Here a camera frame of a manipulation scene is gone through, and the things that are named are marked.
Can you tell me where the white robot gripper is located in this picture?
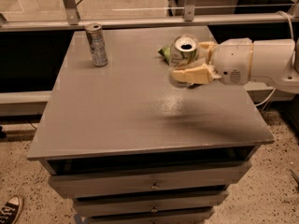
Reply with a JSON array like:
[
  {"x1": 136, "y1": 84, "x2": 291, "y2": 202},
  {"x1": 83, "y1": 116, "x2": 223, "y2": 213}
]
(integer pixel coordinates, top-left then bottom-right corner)
[{"x1": 171, "y1": 38, "x2": 253, "y2": 85}]

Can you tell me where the white cable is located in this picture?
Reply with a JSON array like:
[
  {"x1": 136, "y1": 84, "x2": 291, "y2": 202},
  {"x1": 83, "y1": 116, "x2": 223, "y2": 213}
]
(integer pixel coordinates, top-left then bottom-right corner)
[{"x1": 253, "y1": 10, "x2": 295, "y2": 108}]

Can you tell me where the green jalapeno chip bag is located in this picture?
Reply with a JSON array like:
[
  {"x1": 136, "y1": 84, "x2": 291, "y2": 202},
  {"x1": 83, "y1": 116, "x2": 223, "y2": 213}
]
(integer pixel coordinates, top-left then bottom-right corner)
[{"x1": 158, "y1": 45, "x2": 170, "y2": 63}]

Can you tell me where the silver energy drink can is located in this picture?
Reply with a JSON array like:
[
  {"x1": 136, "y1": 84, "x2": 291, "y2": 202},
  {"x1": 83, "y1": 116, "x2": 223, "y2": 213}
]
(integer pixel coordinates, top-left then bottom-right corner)
[{"x1": 85, "y1": 23, "x2": 108, "y2": 67}]

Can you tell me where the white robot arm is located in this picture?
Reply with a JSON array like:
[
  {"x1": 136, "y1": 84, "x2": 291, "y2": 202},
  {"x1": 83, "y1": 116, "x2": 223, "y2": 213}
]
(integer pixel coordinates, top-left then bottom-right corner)
[{"x1": 169, "y1": 38, "x2": 299, "y2": 93}]

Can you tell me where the metal railing frame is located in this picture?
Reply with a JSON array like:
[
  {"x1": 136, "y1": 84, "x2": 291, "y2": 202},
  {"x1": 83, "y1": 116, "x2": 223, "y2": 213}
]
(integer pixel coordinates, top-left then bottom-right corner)
[{"x1": 0, "y1": 0, "x2": 299, "y2": 32}]

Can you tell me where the white green 7up can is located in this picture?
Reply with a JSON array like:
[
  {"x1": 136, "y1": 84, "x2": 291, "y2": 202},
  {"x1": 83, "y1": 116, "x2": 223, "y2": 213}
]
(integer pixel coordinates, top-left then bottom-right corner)
[{"x1": 168, "y1": 34, "x2": 199, "y2": 88}]

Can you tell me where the black white sneaker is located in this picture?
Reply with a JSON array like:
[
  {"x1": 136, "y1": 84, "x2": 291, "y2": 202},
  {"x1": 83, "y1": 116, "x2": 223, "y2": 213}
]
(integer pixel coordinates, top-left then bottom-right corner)
[{"x1": 0, "y1": 195, "x2": 23, "y2": 224}]

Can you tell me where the grey drawer cabinet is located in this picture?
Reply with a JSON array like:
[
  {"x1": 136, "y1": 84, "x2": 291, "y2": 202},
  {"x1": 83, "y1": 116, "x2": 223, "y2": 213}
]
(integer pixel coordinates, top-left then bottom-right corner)
[{"x1": 28, "y1": 27, "x2": 274, "y2": 224}]

